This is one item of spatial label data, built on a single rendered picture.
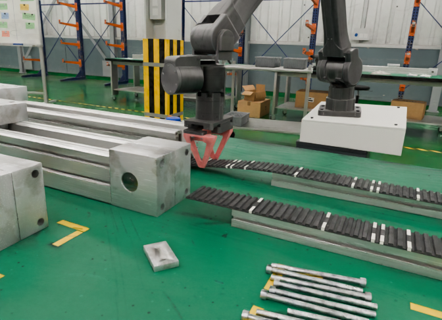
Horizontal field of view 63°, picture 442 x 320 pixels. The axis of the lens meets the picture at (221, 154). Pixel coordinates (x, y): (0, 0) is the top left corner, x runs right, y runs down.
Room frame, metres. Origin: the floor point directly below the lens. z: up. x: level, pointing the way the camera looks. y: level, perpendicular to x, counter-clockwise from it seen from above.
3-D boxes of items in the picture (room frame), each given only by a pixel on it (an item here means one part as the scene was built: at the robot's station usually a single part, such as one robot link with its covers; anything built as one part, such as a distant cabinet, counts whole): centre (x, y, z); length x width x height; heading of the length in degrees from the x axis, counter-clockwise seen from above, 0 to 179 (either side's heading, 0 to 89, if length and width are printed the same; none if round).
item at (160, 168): (0.57, 0.11, 0.83); 0.12 x 0.09 x 0.10; 155
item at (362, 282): (0.36, -0.12, 0.78); 0.11 x 0.01 x 0.01; 74
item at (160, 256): (0.39, 0.07, 0.78); 0.05 x 0.03 x 0.01; 27
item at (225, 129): (0.74, 0.02, 0.84); 0.07 x 0.07 x 0.09; 65
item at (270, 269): (0.35, -0.11, 0.78); 0.11 x 0.01 x 0.01; 72
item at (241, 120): (3.83, -0.41, 0.50); 1.03 x 0.55 x 1.01; 76
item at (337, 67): (1.04, -0.33, 0.97); 0.09 x 0.05 x 0.10; 132
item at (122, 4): (10.33, 4.29, 1.10); 3.30 x 0.90 x 2.20; 64
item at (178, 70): (0.70, 0.05, 1.00); 0.12 x 0.09 x 0.12; 132
